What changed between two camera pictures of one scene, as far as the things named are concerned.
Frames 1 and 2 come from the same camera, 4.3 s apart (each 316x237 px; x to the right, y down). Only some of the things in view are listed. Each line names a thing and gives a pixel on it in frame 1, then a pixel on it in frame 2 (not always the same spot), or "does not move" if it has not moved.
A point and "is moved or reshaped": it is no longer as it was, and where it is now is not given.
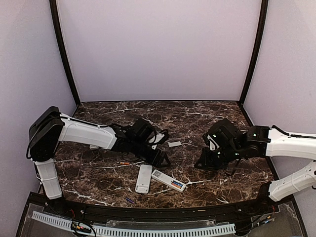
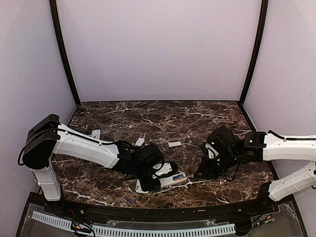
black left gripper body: (153, 160) -> (146, 186)
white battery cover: (174, 143) does not move
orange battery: (176, 184) -> (178, 178)
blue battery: (177, 183) -> (178, 176)
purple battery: (130, 200) does not move
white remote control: (168, 181) is moved or reshaped
